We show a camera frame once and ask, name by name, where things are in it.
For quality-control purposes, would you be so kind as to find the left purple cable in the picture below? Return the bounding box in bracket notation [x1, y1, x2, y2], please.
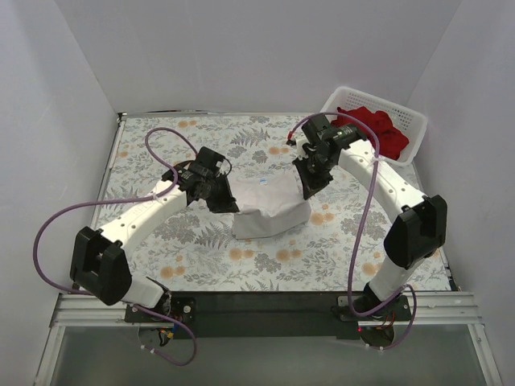
[32, 127, 199, 366]

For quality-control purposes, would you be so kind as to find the floral patterned table mat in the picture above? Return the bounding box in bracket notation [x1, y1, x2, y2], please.
[105, 114, 390, 291]

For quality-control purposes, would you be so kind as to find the aluminium frame rail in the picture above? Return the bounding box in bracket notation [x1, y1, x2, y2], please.
[35, 291, 501, 385]

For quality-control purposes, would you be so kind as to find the white t shirt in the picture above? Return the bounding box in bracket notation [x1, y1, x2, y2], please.
[229, 169, 311, 240]

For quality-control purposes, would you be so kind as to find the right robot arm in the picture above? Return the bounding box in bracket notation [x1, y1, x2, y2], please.
[286, 112, 447, 320]

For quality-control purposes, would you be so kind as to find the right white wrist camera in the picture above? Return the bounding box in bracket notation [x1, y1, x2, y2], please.
[286, 138, 309, 158]

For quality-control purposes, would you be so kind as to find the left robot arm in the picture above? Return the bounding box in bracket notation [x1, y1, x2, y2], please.
[70, 147, 238, 322]

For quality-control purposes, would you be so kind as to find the white plastic laundry basket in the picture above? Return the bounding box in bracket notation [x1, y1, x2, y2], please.
[322, 86, 427, 166]

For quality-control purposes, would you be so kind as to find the red t shirt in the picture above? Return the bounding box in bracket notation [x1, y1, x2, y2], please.
[337, 106, 410, 160]

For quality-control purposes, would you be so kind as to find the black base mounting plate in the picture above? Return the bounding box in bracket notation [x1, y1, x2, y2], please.
[124, 289, 411, 339]

